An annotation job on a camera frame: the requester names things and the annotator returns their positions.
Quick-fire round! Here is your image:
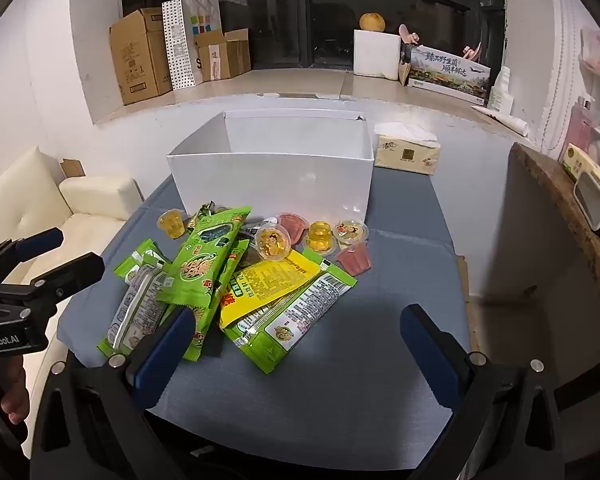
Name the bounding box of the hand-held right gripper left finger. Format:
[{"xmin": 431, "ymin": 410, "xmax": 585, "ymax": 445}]
[{"xmin": 32, "ymin": 305, "xmax": 197, "ymax": 480}]

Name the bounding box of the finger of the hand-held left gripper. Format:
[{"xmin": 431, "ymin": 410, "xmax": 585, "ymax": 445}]
[
  {"xmin": 0, "ymin": 252, "xmax": 106, "ymax": 311},
  {"xmin": 0, "ymin": 227, "xmax": 64, "ymax": 282}
]

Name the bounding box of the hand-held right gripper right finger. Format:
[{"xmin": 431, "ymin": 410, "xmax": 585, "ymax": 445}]
[{"xmin": 399, "ymin": 304, "xmax": 576, "ymax": 480}]

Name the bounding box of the yellow snack packet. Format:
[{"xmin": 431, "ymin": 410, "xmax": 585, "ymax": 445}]
[{"xmin": 219, "ymin": 250, "xmax": 336, "ymax": 330}]

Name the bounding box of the white cardboard box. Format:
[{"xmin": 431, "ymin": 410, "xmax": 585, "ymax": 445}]
[{"xmin": 166, "ymin": 108, "xmax": 375, "ymax": 221}]

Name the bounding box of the person's left hand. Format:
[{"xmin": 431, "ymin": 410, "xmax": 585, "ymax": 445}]
[{"xmin": 0, "ymin": 357, "xmax": 32, "ymax": 426}]

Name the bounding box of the green packet with cartoon corner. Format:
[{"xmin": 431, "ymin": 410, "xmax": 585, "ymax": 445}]
[{"xmin": 160, "ymin": 305, "xmax": 216, "ymax": 362}]

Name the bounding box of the cream sofa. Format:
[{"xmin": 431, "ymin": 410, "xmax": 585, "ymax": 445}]
[{"xmin": 0, "ymin": 146, "xmax": 146, "ymax": 361}]

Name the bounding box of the green packet with white window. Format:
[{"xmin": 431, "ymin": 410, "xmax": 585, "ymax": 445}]
[{"xmin": 97, "ymin": 239, "xmax": 173, "ymax": 361}]

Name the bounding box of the blue grey table cloth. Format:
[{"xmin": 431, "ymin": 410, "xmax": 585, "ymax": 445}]
[{"xmin": 57, "ymin": 175, "xmax": 473, "ymax": 456}]

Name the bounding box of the large green snack packet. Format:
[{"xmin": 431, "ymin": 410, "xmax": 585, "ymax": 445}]
[{"xmin": 157, "ymin": 205, "xmax": 253, "ymax": 311}]

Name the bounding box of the pink jelly cup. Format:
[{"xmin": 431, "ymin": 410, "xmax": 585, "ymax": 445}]
[
  {"xmin": 279, "ymin": 212, "xmax": 310, "ymax": 246},
  {"xmin": 336, "ymin": 241, "xmax": 372, "ymax": 276}
]

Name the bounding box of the yellow jelly cup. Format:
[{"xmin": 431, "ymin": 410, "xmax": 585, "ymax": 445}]
[
  {"xmin": 158, "ymin": 208, "xmax": 188, "ymax": 239},
  {"xmin": 302, "ymin": 220, "xmax": 337, "ymax": 253}
]

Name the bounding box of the green packet with label back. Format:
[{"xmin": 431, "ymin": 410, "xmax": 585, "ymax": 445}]
[{"xmin": 223, "ymin": 260, "xmax": 358, "ymax": 375}]

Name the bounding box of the clear jelly cup cartoon lid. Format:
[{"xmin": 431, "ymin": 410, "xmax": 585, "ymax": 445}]
[{"xmin": 331, "ymin": 218, "xmax": 369, "ymax": 247}]

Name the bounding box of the yellow jelly cup cartoon lid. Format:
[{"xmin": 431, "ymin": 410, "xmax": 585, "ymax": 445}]
[{"xmin": 254, "ymin": 225, "xmax": 292, "ymax": 260}]

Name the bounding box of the yellow tissue pack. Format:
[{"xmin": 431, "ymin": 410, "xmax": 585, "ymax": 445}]
[{"xmin": 373, "ymin": 121, "xmax": 442, "ymax": 176}]

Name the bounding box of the large brown cardboard box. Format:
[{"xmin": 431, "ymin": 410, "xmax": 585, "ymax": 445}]
[{"xmin": 109, "ymin": 7, "xmax": 173, "ymax": 107}]

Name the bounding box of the white tube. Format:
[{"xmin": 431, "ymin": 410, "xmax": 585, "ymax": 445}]
[{"xmin": 471, "ymin": 104, "xmax": 531, "ymax": 137}]

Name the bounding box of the polka dot paper bag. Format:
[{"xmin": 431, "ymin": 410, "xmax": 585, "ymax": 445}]
[{"xmin": 161, "ymin": 0, "xmax": 203, "ymax": 91}]

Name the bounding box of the yellow paper pack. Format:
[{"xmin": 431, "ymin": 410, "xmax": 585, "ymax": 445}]
[{"xmin": 559, "ymin": 143, "xmax": 600, "ymax": 186}]

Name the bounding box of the small open cardboard box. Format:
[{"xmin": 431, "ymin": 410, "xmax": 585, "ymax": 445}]
[{"xmin": 195, "ymin": 27, "xmax": 252, "ymax": 83}]

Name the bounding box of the white plastic bottle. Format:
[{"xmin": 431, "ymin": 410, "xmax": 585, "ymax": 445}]
[{"xmin": 487, "ymin": 66, "xmax": 513, "ymax": 111}]

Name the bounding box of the landscape printed carton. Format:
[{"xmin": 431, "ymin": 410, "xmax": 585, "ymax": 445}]
[{"xmin": 400, "ymin": 42, "xmax": 492, "ymax": 106}]

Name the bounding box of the white bag with coloured squares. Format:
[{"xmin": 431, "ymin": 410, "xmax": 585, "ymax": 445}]
[{"xmin": 181, "ymin": 0, "xmax": 223, "ymax": 86}]

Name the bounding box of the white foam box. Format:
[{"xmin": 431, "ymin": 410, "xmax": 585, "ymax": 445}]
[{"xmin": 353, "ymin": 29, "xmax": 402, "ymax": 81}]

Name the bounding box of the round orange fruit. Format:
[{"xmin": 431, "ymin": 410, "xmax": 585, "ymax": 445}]
[{"xmin": 358, "ymin": 11, "xmax": 386, "ymax": 32}]

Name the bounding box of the black framed window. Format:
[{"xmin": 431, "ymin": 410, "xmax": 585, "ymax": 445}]
[{"xmin": 120, "ymin": 0, "xmax": 506, "ymax": 73}]

